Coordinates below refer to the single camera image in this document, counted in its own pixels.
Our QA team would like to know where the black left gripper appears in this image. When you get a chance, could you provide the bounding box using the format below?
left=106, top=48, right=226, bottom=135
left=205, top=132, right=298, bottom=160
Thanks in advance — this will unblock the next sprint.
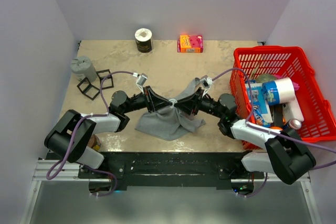
left=123, top=86, right=172, bottom=114

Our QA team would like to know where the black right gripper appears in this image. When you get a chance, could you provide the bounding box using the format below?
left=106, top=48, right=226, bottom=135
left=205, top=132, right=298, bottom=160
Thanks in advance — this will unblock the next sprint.
left=174, top=87, right=225, bottom=119

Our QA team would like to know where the round iridescent brooch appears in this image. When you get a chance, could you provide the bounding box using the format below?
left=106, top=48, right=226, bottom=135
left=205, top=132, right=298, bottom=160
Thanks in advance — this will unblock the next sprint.
left=169, top=99, right=177, bottom=107

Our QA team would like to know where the grey sleeveless shirt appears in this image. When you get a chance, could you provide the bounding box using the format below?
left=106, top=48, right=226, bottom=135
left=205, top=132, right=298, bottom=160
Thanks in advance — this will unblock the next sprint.
left=134, top=77, right=207, bottom=142

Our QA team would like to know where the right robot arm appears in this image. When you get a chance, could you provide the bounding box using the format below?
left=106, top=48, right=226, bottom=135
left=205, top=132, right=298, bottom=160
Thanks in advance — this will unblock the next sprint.
left=174, top=89, right=316, bottom=185

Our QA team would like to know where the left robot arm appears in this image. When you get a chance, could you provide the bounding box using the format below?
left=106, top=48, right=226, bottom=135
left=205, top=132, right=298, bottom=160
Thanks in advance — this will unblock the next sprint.
left=44, top=86, right=172, bottom=178

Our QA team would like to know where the black brooch display case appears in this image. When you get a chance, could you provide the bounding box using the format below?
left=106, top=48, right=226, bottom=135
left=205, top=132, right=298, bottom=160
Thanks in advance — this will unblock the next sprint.
left=96, top=69, right=114, bottom=90

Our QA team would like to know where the orange pink snack box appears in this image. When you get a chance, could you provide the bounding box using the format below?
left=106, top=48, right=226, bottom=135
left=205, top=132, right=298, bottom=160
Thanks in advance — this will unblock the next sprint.
left=177, top=35, right=204, bottom=54

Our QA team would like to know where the toilet paper roll black wrapper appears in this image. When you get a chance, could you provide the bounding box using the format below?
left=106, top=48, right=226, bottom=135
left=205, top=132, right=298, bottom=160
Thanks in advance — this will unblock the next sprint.
left=134, top=28, right=153, bottom=53

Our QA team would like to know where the red plastic basket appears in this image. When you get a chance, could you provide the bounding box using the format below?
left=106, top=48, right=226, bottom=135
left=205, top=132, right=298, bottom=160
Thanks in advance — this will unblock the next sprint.
left=229, top=46, right=335, bottom=143

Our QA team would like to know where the brown wooden block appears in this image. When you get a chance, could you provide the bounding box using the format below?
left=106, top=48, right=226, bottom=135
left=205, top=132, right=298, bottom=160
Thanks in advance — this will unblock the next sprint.
left=87, top=134, right=101, bottom=152

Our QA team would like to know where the blue razor package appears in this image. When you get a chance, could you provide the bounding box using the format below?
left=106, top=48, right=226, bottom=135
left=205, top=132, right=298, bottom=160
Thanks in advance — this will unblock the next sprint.
left=245, top=82, right=273, bottom=127

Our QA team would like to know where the green round fruit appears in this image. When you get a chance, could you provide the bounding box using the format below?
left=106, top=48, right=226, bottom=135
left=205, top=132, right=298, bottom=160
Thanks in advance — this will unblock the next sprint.
left=255, top=73, right=277, bottom=83

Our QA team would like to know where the grey paper roll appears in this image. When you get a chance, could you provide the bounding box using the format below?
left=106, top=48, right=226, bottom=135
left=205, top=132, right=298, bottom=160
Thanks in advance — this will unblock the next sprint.
left=70, top=56, right=97, bottom=82

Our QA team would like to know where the orange fruit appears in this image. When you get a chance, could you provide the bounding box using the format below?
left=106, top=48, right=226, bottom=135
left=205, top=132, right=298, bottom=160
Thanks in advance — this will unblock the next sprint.
left=270, top=126, right=283, bottom=131

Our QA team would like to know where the blue white wipes roll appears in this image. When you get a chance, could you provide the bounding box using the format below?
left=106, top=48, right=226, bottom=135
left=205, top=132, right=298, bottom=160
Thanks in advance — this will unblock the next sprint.
left=262, top=78, right=295, bottom=105

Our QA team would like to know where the white box in basket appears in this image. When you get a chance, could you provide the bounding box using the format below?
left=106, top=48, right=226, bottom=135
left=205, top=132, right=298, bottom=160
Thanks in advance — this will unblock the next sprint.
left=280, top=95, right=305, bottom=122

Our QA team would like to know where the silver drink can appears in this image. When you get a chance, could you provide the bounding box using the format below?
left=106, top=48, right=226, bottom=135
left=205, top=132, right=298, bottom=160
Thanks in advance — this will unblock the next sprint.
left=287, top=119, right=302, bottom=130

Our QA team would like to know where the pink packet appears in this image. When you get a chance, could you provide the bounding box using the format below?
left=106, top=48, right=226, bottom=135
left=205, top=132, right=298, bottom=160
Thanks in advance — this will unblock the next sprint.
left=292, top=82, right=300, bottom=91

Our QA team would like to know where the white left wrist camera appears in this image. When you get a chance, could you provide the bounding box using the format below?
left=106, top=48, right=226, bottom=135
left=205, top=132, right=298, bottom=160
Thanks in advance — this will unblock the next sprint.
left=133, top=72, right=148, bottom=93

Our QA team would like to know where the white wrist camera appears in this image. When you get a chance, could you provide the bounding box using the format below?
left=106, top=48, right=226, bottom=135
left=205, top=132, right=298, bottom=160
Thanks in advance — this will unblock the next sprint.
left=200, top=75, right=213, bottom=97
left=133, top=72, right=148, bottom=93

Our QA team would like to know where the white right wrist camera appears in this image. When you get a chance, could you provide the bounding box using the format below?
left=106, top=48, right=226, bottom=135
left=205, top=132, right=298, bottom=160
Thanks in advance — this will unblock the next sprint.
left=200, top=75, right=213, bottom=97

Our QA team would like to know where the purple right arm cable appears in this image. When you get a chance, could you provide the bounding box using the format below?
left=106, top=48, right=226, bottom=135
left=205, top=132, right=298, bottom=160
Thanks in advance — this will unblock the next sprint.
left=211, top=68, right=336, bottom=169

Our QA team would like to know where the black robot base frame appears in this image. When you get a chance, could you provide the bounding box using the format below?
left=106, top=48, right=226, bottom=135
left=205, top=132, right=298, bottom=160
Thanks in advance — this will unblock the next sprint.
left=78, top=152, right=264, bottom=192

